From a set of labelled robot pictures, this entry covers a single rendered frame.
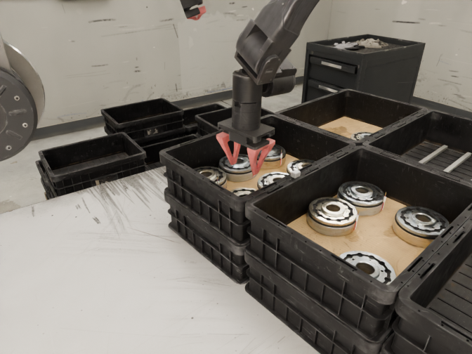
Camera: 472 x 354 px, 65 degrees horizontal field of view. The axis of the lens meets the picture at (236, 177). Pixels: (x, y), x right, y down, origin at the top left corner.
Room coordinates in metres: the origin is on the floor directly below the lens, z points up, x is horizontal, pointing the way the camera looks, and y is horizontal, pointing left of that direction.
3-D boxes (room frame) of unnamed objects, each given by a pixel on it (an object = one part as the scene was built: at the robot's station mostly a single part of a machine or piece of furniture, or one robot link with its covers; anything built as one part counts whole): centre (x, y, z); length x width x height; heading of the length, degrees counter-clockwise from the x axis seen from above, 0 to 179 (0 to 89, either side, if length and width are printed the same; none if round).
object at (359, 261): (0.47, -0.22, 0.86); 0.05 x 0.05 x 0.01
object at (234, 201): (0.82, -0.06, 0.92); 0.40 x 0.30 x 0.02; 132
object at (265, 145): (0.68, -0.03, 0.98); 0.07 x 0.07 x 0.09; 48
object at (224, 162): (0.87, -0.01, 0.86); 0.10 x 0.10 x 0.01
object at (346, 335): (0.59, -0.26, 0.76); 0.40 x 0.30 x 0.12; 132
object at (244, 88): (0.70, -0.03, 1.12); 0.07 x 0.06 x 0.07; 125
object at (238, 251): (0.82, -0.06, 0.76); 0.40 x 0.30 x 0.12; 132
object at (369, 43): (2.55, -0.89, 0.88); 0.29 x 0.22 x 0.03; 125
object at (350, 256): (0.47, -0.22, 0.86); 0.10 x 0.10 x 0.01
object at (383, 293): (0.59, -0.26, 0.92); 0.40 x 0.30 x 0.02; 132
